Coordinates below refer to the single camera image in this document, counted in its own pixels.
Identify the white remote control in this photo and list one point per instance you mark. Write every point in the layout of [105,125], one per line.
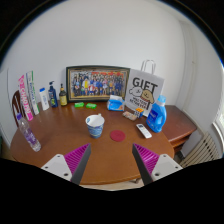
[144,131]

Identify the patterned snack packet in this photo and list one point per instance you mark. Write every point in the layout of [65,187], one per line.
[129,115]

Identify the dark blue pump bottle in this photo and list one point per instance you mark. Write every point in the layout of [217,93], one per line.
[53,97]

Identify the green and white toothpaste box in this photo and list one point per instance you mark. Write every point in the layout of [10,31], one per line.
[32,93]

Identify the dark-framed group photo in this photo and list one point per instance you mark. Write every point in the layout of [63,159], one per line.
[96,83]

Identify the flat round red coaster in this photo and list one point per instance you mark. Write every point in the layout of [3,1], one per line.
[117,135]

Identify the white dog-print paper bag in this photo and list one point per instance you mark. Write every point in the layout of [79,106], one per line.
[144,88]

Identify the white wall radiator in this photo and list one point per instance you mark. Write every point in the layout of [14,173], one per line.
[200,151]

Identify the blue painted white-lined mug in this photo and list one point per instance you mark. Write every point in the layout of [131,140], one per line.
[95,128]

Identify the white bottle with blue cap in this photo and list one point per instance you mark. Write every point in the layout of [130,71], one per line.
[44,100]

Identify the blue laundry detergent bottle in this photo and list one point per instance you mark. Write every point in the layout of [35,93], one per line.
[156,118]

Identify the pink toothpaste box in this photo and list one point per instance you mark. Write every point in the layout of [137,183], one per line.
[25,98]

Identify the dark bottle with yellow label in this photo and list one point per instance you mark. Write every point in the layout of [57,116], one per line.
[63,98]

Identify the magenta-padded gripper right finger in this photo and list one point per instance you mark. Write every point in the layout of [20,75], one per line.
[148,160]

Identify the brown wooden chair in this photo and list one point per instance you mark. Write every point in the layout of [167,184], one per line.
[16,105]

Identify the colourful puzzle cube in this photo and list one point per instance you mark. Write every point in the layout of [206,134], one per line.
[139,112]

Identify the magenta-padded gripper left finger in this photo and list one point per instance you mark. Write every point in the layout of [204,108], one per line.
[75,160]

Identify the clear purple-capped water bottle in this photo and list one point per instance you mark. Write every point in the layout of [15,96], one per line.
[30,135]

